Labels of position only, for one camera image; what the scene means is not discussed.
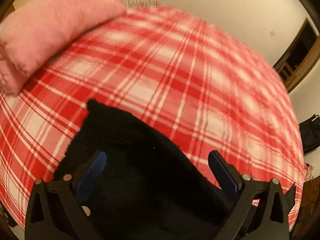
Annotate black pants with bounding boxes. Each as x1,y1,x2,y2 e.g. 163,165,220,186
54,99,233,239

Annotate wooden furniture at right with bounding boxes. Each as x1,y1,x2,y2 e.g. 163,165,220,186
290,176,320,240

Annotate red plaid bed blanket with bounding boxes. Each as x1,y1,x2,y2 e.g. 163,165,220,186
1,7,303,226

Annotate brown wooden door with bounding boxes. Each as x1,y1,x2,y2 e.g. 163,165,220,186
273,20,319,92

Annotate pink folded quilt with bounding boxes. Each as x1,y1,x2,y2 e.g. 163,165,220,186
1,0,127,95

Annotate black bag by wall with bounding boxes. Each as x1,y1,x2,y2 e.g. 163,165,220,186
299,114,320,154

